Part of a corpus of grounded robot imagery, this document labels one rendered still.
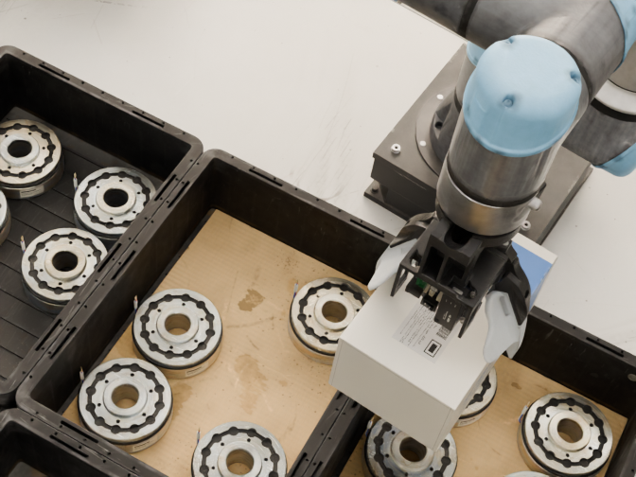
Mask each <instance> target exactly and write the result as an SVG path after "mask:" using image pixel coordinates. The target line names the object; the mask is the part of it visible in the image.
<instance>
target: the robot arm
mask: <svg viewBox="0 0 636 477"><path fill-rule="evenodd" d="M398 1H399V2H401V3H403V4H405V5H406V6H408V7H410V8H412V9H414V10H416V11H418V12H420V13H421V14H423V15H425V16H427V17H428V18H430V19H432V20H434V21H435V22H437V23H438V24H440V25H441V26H443V27H446V28H447V29H449V30H451V31H453V32H454V33H456V34H458V35H459V36H461V37H463V38H465V39H466V40H468V44H467V53H466V56H465V59H464V62H463V65H462V68H461V71H460V75H459V78H458V81H457V83H456V87H455V88H454V89H453V90H452V91H451V92H450V93H449V94H448V95H447V96H446V97H445V98H444V99H443V100H442V101H441V102H440V103H439V105H438V106H437V108H436V110H435V112H434V114H433V120H432V123H431V127H430V139H431V143H432V146H433V150H434V152H435V153H436V155H437V156H438V158H439V159H440V160H441V161H442V162H443V167H442V170H441V173H440V176H439V180H438V183H437V192H436V200H435V211H434V212H432V213H424V214H419V215H416V216H413V217H412V218H410V219H409V220H408V221H407V222H406V224H405V225H404V226H403V227H402V229H401V230H400V232H399V233H398V234H397V236H396V237H395V238H394V240H393V241H392V242H391V244H390V245H389V246H388V248H387V249H386V250H385V252H384V253H383V254H382V255H381V257H380V259H379V260H378V262H377V265H376V270H375V274H374V275H373V277H372V279H371V280H370V282H369V284H368V290H370V291H372V290H374V289H376V288H377V287H379V286H380V285H381V284H383V283H384V282H385V281H386V280H387V279H388V278H390V277H391V276H392V275H393V274H395V273H397V275H396V278H395V281H394V285H393V288H392V291H391V294H390V296H392V297H394V296H395V294H396V293H397V292H398V290H399V289H400V287H401V286H402V285H403V283H404V282H405V281H406V279H407V276H408V273H411V274H413V277H412V279H411V280H410V281H409V283H408V284H407V285H406V289H405V291H406V292H408V293H410V294H411V295H413V296H415V297H416V298H418V299H419V298H420V296H422V299H421V302H420V304H421V305H423V306H424V307H426V308H427V309H429V310H430V311H433V312H435V311H436V314H435V316H434V318H433V320H434V321H435V322H436V323H438V324H439V325H441V326H443V327H445V328H447V329H448V330H452V329H453V328H454V327H455V325H456V324H457V322H458V321H459V320H460V323H461V324H463V325H462V327H461V329H460V332H459V334H458V338H460V339H461V338H462V336H463V335H464V333H465V332H466V330H467V329H468V327H469V326H470V324H471V323H472V321H473V320H474V317H475V315H476V313H477V312H478V310H479V309H480V307H481V306H482V303H483V302H482V300H483V298H484V296H485V298H486V303H485V314H486V319H487V322H488V332H487V335H486V341H485V345H484V349H483V355H484V359H485V361H486V362H487V363H492V362H494V361H495V360H496V359H497V358H498V357H499V356H500V355H501V354H502V353H503V352H505V353H506V355H507V357H508V358H510V359H512V358H513V356H514V355H515V354H516V352H517V351H518V349H519V348H520V346H521V342H522V339H523V336H524V332H525V328H526V322H527V315H528V313H529V308H530V299H531V287H530V283H529V280H528V278H527V276H526V274H525V272H524V270H523V269H522V267H521V264H520V260H519V258H518V257H517V254H518V253H517V252H516V251H515V249H514V248H513V246H512V241H513V240H512V238H514V237H515V236H516V235H517V234H518V232H519V231H520V229H521V226H522V223H523V222H524V221H525V220H526V218H527V216H528V214H529V212H530V210H533V211H539V209H540V208H541V206H542V201H541V200H540V199H539V197H540V195H541V194H542V192H543V190H544V188H545V187H546V183H545V182H544V180H545V177H546V175H547V173H548V171H549V168H550V166H551V165H552V163H553V160H554V158H555V156H556V154H557V151H558V149H559V148H560V146H562V147H563V148H565V149H567V150H569V151H571V152H573V153H574V154H576V155H578V156H580V157H581V158H583V159H585V160H587V161H588V162H590V163H592V165H593V166H594V167H595V168H601V169H603V170H604V171H606V172H608V173H610V174H612V175H614V176H617V177H625V176H628V175H629V174H630V173H631V172H633V171H634V170H635V168H636V0H398ZM414 263H415V267H414V266H412V265H413V264H414ZM403 270H405V271H404V274H403V275H402V277H400V276H401V273H402V271H403ZM490 287H491V288H490ZM437 307H438V309H437V310H436V308H437Z"/></svg>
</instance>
